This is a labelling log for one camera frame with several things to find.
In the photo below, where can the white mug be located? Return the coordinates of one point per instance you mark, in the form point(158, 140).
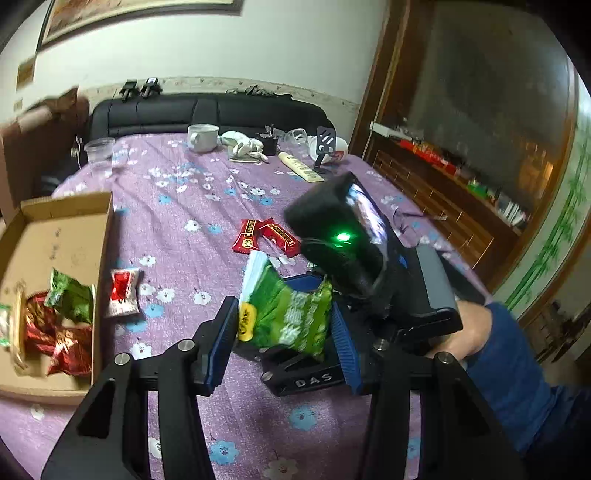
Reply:
point(203, 137)

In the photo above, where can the black sofa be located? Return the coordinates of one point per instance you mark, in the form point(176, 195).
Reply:
point(184, 113)

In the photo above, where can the dark red snack packet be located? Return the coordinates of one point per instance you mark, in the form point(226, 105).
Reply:
point(69, 350)
point(39, 323)

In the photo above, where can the eyeglasses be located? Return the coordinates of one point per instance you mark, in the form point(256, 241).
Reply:
point(415, 217)

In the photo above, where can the red gold-label snack packet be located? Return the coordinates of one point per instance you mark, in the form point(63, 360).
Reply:
point(281, 237)
point(247, 235)

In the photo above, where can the small wall picture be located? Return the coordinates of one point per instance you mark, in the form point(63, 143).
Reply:
point(26, 73)

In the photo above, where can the large green snack packet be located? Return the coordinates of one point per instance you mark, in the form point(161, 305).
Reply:
point(281, 314)

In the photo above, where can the row of red boxes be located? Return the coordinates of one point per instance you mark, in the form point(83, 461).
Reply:
point(429, 154)

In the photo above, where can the small black box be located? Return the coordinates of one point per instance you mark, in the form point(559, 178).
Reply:
point(268, 142)

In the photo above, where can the white cloth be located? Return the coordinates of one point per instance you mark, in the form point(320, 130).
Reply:
point(242, 145)

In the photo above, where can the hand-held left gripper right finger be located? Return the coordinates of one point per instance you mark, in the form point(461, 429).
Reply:
point(345, 348)

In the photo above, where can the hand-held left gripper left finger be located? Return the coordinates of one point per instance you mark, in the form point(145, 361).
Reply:
point(221, 341)

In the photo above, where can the person's right hand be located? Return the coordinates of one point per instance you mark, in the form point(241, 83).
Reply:
point(473, 327)

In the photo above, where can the black charging device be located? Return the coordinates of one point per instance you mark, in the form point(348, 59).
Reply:
point(150, 86)
point(130, 90)

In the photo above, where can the wooden cabinet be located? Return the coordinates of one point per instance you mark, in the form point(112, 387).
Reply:
point(461, 115)

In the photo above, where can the brown armchair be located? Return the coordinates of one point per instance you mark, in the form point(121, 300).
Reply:
point(32, 138)

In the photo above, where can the black phone stand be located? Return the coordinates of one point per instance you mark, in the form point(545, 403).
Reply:
point(324, 141)

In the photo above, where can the cream tube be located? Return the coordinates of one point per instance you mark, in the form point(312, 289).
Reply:
point(302, 167)

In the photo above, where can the white bowl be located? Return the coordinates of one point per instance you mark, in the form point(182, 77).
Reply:
point(339, 150)

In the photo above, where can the white red candy packet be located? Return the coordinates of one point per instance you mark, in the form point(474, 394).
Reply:
point(122, 293)

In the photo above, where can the cardboard box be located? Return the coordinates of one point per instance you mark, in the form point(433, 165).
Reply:
point(55, 240)

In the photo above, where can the small green snack packet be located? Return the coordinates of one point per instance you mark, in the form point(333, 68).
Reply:
point(69, 295)

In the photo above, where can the purple floral tablecloth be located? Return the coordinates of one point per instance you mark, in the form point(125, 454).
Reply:
point(184, 207)

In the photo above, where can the dark cloth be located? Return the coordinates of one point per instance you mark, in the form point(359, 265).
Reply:
point(254, 90)

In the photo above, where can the tipped clear plastic cup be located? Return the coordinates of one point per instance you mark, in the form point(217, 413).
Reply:
point(296, 137)

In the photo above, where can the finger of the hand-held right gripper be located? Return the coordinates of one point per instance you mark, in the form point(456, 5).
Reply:
point(304, 376)
point(300, 282)

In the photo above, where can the framed wall painting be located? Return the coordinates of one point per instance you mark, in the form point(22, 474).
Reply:
point(138, 14)

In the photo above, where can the green bamboo wall decal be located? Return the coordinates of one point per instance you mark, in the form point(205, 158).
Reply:
point(554, 230)

